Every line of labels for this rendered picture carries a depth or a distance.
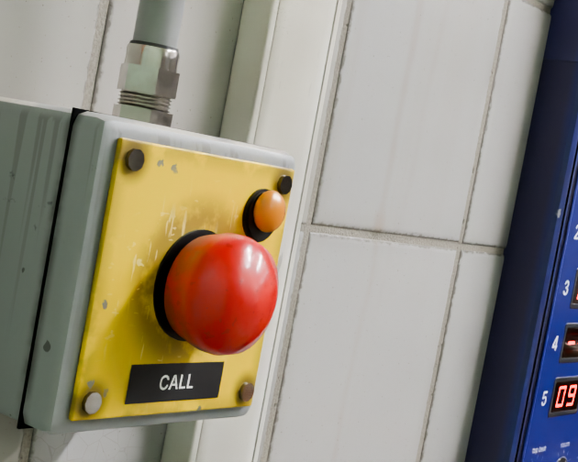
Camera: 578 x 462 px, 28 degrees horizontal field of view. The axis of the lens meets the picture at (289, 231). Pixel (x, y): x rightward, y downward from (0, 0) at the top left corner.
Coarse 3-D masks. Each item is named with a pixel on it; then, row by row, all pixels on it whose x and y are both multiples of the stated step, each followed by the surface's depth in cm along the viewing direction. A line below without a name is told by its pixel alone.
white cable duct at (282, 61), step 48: (288, 0) 48; (336, 0) 51; (240, 48) 48; (288, 48) 49; (240, 96) 48; (288, 96) 49; (288, 144) 50; (288, 240) 51; (288, 288) 52; (192, 432) 49; (240, 432) 51
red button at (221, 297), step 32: (192, 256) 36; (224, 256) 36; (256, 256) 37; (192, 288) 36; (224, 288) 36; (256, 288) 37; (192, 320) 36; (224, 320) 36; (256, 320) 37; (224, 352) 37
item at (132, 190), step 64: (0, 128) 37; (64, 128) 35; (128, 128) 35; (0, 192) 37; (64, 192) 35; (128, 192) 35; (192, 192) 37; (0, 256) 37; (64, 256) 35; (128, 256) 36; (0, 320) 36; (64, 320) 35; (128, 320) 36; (0, 384) 36; (64, 384) 35; (128, 384) 37; (192, 384) 39
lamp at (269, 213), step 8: (264, 192) 40; (272, 192) 40; (264, 200) 40; (272, 200) 40; (280, 200) 40; (256, 208) 40; (264, 208) 40; (272, 208) 40; (280, 208) 40; (256, 216) 40; (264, 216) 40; (272, 216) 40; (280, 216) 40; (256, 224) 40; (264, 224) 40; (272, 224) 40; (280, 224) 40
